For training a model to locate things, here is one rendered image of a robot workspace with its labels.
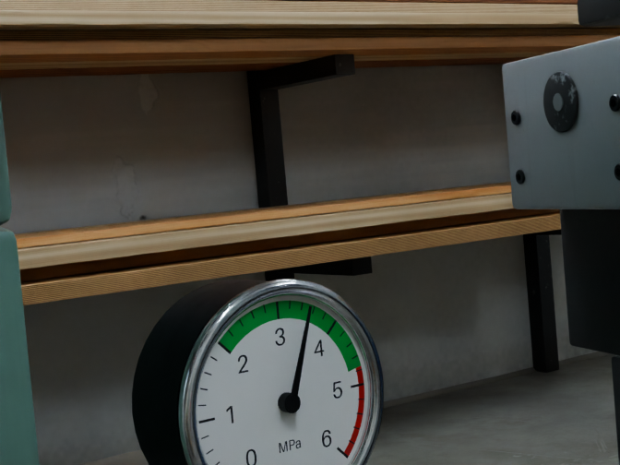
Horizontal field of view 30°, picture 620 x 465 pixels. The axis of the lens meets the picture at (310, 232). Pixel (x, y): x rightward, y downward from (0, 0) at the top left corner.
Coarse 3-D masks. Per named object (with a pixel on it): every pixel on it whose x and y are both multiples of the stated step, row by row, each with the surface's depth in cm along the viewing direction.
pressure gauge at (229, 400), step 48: (240, 288) 29; (288, 288) 29; (192, 336) 28; (240, 336) 29; (288, 336) 30; (336, 336) 30; (144, 384) 29; (192, 384) 28; (240, 384) 29; (288, 384) 30; (336, 384) 30; (144, 432) 29; (192, 432) 28; (240, 432) 29; (288, 432) 30; (336, 432) 30
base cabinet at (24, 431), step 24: (0, 240) 32; (0, 264) 31; (0, 288) 31; (0, 312) 31; (0, 336) 31; (24, 336) 32; (0, 360) 31; (24, 360) 32; (0, 384) 31; (24, 384) 32; (0, 408) 31; (24, 408) 32; (0, 432) 31; (24, 432) 32; (0, 456) 31; (24, 456) 32
